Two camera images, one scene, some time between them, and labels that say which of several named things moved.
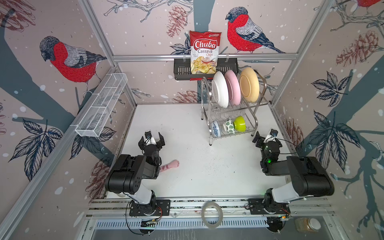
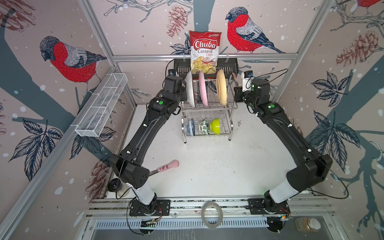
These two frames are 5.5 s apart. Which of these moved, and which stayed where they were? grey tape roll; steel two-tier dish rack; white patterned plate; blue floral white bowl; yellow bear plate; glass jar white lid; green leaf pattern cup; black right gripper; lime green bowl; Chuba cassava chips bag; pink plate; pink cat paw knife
Moved: white patterned plate; pink plate; lime green bowl; yellow bear plate; green leaf pattern cup; steel two-tier dish rack; black right gripper; blue floral white bowl
Stayed: glass jar white lid; grey tape roll; pink cat paw knife; Chuba cassava chips bag
